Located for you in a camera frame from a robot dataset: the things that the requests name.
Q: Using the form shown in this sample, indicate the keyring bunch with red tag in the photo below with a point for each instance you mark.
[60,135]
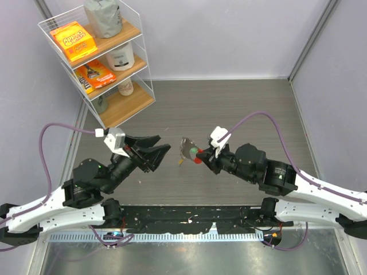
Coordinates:
[185,153]

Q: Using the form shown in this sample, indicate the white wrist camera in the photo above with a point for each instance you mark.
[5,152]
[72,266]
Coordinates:
[218,139]
[114,139]

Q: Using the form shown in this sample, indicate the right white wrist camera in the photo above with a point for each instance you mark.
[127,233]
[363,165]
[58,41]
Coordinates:
[218,139]

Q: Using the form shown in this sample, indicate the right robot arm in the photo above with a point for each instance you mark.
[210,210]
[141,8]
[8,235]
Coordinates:
[299,196]

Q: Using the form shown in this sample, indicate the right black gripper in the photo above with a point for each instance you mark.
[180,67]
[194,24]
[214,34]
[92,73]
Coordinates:
[210,160]

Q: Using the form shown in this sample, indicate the grey green small vase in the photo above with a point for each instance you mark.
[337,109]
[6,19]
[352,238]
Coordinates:
[100,104]

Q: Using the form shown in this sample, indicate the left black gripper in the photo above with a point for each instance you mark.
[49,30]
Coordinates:
[152,156]

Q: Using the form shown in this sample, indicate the white labelled tub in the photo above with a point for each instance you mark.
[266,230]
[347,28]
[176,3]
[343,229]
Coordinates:
[121,58]

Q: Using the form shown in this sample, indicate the white wire shelf rack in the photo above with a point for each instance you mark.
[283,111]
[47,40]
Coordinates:
[120,108]

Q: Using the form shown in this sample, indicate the white slotted cable duct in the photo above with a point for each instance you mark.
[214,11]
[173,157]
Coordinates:
[211,236]

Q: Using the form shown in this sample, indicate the key with green tag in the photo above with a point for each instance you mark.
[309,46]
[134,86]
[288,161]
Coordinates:
[193,149]

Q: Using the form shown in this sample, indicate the orange snack packet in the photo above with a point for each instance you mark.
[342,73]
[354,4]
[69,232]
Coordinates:
[96,74]

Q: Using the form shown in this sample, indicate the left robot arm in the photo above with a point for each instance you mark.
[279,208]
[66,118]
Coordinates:
[79,201]

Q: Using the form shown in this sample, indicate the orange snack box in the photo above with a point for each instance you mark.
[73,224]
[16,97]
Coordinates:
[74,41]

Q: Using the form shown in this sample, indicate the cream patterned cup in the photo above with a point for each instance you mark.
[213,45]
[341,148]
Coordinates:
[126,87]

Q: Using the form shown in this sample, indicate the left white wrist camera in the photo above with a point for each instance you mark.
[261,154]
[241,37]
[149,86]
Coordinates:
[114,139]

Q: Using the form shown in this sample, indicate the grey paper bag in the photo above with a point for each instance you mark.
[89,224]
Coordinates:
[104,17]

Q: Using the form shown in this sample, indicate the yellow candy packet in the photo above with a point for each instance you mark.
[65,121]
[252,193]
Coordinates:
[88,88]

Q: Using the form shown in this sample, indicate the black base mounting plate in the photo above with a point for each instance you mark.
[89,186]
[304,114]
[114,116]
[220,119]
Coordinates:
[191,219]

